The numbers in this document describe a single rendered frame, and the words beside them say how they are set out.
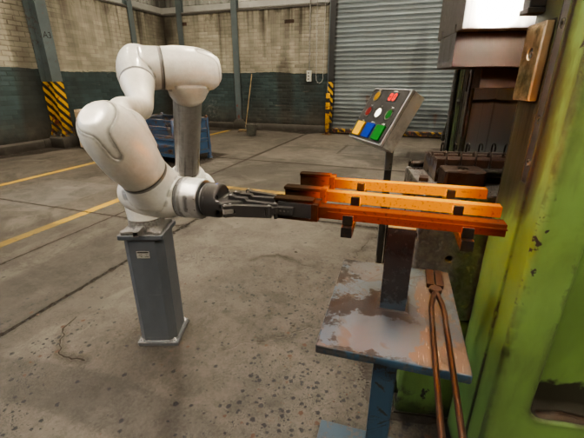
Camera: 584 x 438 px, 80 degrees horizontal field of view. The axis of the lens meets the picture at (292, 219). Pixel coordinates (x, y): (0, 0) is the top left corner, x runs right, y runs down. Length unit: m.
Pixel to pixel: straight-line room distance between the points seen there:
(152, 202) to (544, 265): 0.90
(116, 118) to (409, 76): 8.67
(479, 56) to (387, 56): 7.99
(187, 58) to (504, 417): 1.42
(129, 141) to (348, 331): 0.58
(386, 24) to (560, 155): 8.48
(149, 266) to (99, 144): 1.10
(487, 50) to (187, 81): 0.92
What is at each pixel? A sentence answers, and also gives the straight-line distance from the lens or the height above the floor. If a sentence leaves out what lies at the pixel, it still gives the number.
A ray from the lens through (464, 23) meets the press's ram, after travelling 1.21.
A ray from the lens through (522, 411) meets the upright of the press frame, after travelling 1.29.
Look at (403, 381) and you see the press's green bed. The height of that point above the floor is 0.16.
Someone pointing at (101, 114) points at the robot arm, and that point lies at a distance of 0.70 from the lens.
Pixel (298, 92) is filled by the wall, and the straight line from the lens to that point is 9.70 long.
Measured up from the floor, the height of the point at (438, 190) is 0.98.
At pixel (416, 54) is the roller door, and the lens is 9.17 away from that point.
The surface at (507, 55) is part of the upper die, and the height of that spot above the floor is 1.30.
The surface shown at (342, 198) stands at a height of 0.98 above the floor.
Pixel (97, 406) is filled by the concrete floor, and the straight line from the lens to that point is 1.80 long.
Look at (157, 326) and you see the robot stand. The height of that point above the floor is 0.11.
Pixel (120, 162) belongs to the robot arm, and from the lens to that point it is 0.71.
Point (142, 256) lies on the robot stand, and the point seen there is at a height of 0.50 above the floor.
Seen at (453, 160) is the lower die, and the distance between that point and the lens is 1.28.
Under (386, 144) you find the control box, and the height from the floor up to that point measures 0.96.
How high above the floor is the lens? 1.23
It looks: 21 degrees down
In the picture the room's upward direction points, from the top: straight up
